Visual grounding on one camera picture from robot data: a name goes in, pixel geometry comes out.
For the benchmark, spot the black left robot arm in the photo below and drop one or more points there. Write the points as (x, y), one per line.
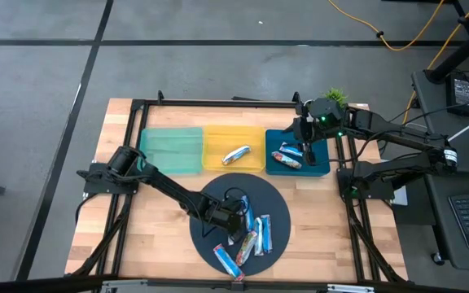
(169, 189)

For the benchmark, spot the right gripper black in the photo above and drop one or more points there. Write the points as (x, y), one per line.
(320, 120)

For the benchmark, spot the spiky green potted plant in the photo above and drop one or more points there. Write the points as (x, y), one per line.
(336, 95)

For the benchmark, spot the black slanted stand leg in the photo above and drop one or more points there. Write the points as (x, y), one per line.
(462, 51)

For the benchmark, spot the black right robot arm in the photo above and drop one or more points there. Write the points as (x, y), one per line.
(401, 136)

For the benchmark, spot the black caster wheel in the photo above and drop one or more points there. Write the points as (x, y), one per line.
(436, 258)

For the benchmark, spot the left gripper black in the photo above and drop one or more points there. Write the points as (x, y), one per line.
(222, 215)

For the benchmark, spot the round dark woven mat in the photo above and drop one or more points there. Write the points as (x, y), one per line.
(267, 191)

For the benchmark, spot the translucent yellow plastic tray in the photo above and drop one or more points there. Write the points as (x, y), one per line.
(218, 138)

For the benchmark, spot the multicolour granola bar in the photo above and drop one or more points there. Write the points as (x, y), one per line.
(246, 248)
(286, 160)

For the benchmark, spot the black rig beam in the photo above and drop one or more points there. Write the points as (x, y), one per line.
(35, 285)

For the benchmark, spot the black side desk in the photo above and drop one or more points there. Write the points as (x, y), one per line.
(442, 106)

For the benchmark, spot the black aluminium table frame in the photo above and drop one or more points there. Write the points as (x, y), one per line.
(185, 102)

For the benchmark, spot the silver granola bar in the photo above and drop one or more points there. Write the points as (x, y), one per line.
(236, 155)
(230, 241)
(258, 238)

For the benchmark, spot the grey flat box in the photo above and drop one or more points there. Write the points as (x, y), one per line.
(400, 195)

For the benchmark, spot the white blue red-ended granola bar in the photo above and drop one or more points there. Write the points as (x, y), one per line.
(290, 150)

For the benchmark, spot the translucent green plastic tray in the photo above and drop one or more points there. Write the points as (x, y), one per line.
(169, 150)

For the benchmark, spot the white pot with dark succulent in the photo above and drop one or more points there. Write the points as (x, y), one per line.
(307, 102)

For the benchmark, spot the black power adapter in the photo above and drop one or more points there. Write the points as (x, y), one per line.
(460, 93)

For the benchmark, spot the silver metal bracket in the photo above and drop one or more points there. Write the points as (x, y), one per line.
(350, 288)
(124, 285)

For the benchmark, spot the dark blue plastic tray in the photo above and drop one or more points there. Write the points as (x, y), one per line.
(320, 163)

